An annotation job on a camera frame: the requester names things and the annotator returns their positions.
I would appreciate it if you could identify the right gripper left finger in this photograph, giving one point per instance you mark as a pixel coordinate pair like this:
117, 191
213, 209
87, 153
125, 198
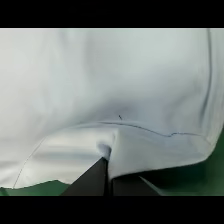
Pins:
90, 180

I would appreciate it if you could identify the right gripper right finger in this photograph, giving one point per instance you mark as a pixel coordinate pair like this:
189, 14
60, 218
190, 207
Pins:
131, 186

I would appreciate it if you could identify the white shirt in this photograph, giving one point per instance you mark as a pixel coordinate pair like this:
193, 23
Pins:
110, 83

